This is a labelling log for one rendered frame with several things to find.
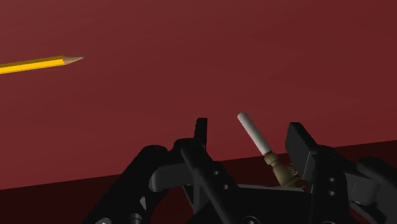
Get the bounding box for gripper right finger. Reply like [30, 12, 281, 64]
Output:
[284, 122, 397, 224]

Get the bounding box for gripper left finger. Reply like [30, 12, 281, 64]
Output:
[81, 117, 240, 224]

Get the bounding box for yellow pencil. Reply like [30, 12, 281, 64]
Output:
[0, 55, 85, 75]

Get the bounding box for white candle in brass holder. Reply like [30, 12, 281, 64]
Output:
[237, 112, 306, 188]

